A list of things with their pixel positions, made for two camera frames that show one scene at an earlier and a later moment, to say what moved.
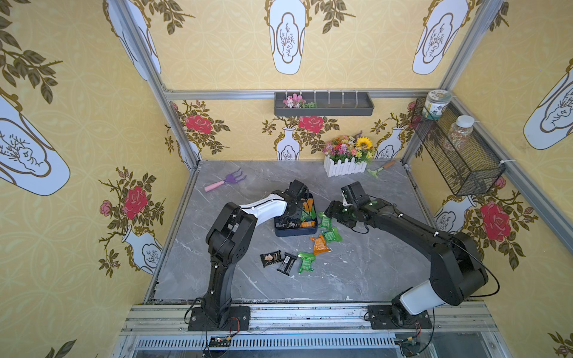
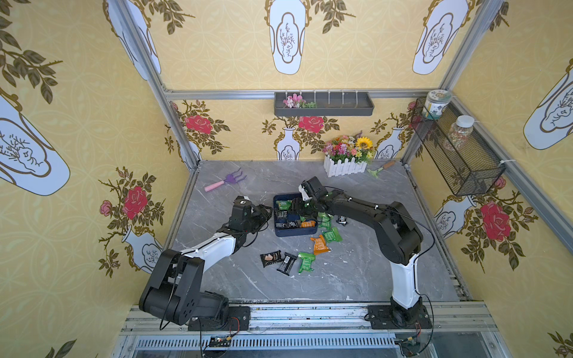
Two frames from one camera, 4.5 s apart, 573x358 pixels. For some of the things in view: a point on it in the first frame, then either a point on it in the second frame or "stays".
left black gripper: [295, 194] to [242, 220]
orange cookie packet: [319, 245] stays
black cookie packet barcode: [286, 263] stays
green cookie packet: [325, 221] stays
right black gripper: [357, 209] to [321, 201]
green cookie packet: [307, 260] stays
